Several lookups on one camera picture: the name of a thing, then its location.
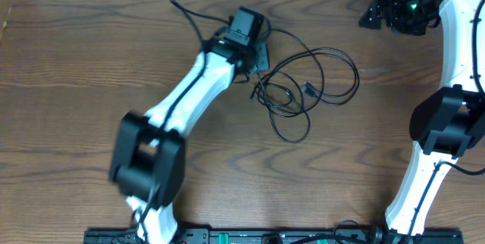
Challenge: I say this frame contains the black USB cable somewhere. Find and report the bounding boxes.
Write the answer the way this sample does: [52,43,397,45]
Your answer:
[252,46,361,119]
[249,27,327,145]

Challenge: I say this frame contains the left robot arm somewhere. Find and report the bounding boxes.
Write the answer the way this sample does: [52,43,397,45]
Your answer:
[108,7,270,243]

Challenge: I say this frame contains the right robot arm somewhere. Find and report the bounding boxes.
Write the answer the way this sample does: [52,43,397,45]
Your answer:
[358,0,484,243]

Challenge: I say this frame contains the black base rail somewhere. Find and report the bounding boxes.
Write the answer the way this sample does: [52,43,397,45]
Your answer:
[83,227,465,244]

